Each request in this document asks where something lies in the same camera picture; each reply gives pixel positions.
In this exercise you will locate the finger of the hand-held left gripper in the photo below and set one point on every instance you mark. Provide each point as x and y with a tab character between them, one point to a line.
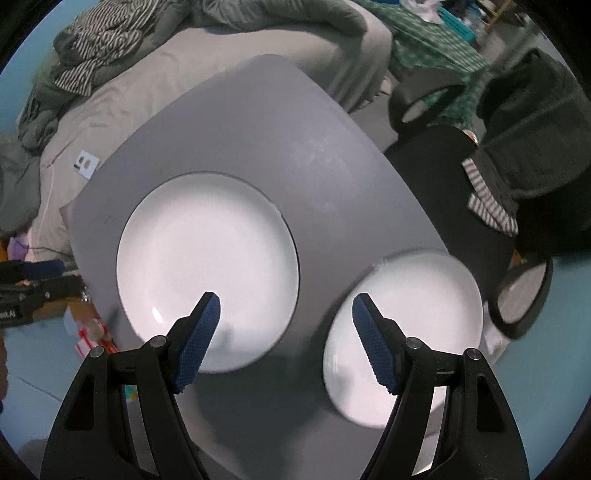
44	269
55	288

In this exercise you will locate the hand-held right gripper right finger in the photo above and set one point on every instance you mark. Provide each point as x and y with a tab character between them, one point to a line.
374	344

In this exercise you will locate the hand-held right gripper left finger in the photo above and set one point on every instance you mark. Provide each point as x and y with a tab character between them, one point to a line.
201	344

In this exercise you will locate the white bowl with black rim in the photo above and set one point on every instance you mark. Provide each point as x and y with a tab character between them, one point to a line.
415	314

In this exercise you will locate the white plate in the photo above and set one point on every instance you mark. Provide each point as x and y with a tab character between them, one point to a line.
205	258

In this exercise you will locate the colourful packet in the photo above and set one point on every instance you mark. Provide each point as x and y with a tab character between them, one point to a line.
94	334

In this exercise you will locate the grey crumpled cloth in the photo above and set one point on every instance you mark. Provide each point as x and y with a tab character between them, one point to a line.
16	184

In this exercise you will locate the white paper tag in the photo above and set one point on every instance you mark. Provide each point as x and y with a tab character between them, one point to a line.
86	165

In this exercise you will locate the white plastic bag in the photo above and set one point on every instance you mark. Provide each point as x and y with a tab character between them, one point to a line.
497	342

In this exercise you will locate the black office chair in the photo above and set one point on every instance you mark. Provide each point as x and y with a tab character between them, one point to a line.
443	194

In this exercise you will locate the bed with grey sheet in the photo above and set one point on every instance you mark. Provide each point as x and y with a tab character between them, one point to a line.
152	78

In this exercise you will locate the striped grey white cloth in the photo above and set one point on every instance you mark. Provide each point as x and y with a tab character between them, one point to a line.
97	46

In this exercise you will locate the grey garment with striped cuff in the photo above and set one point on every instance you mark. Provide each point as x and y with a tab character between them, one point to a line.
531	129

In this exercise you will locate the green checked cloth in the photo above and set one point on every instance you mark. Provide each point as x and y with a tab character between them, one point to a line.
429	50

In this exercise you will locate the blue plastic basket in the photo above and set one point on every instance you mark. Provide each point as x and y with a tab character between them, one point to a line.
457	25

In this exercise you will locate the grey duvet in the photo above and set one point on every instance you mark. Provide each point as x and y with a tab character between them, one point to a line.
258	11

